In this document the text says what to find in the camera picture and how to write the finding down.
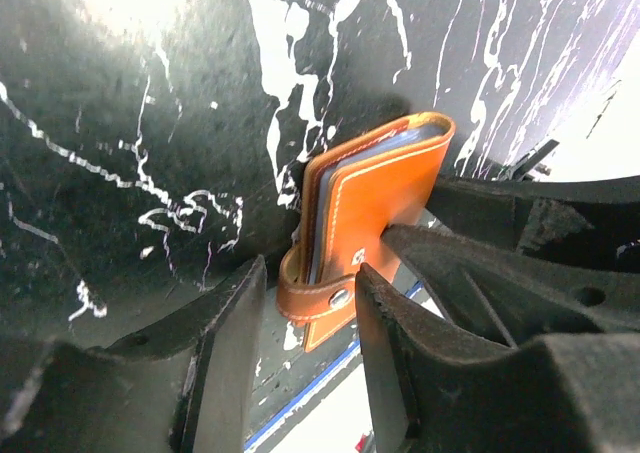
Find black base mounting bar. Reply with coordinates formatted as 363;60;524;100
244;289;372;452

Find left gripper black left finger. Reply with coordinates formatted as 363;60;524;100
1;256;267;452

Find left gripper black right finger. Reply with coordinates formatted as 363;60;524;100
355;266;639;452

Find brown leather card holder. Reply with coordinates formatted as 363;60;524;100
276;112;456;352

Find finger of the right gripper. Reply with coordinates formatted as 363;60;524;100
426;176;639;273
382;225;639;346

